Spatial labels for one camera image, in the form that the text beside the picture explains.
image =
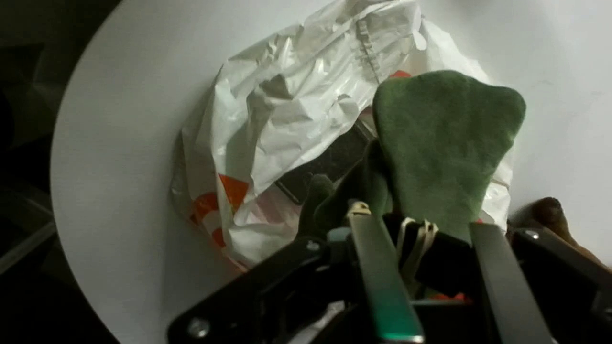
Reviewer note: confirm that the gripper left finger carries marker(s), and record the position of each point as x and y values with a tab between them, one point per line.
383	280

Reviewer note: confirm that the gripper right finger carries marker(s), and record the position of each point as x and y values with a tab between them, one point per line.
507	287

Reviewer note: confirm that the brown moose plush toy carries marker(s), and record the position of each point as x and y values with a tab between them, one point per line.
446	140

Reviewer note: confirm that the white plastic shopping bag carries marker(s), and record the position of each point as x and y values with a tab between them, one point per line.
287	115

